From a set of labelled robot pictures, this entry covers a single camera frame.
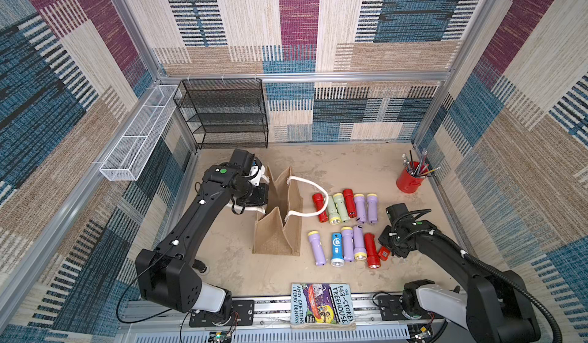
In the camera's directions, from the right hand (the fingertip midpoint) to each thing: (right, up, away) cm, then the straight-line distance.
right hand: (387, 247), depth 87 cm
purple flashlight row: (-8, +13, +7) cm, 17 cm away
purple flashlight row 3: (-26, -1, -3) cm, 26 cm away
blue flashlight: (-19, -2, -6) cm, 20 cm away
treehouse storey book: (-26, -13, -14) cm, 32 cm away
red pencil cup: (+14, +24, +12) cm, 30 cm away
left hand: (-43, +18, -8) cm, 48 cm away
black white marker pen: (-66, -4, -8) cm, 67 cm away
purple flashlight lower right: (-11, -1, -4) cm, 12 cm away
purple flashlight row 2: (-3, +14, +8) cm, 17 cm away
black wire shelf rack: (-67, +55, +22) cm, 90 cm away
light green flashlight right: (-16, +14, +8) cm, 22 cm away
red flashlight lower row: (-7, -2, -5) cm, 9 cm away
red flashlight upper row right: (-11, +15, +10) cm, 22 cm away
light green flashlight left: (-19, +10, +5) cm, 22 cm away
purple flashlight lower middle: (-15, +5, 0) cm, 16 cm away
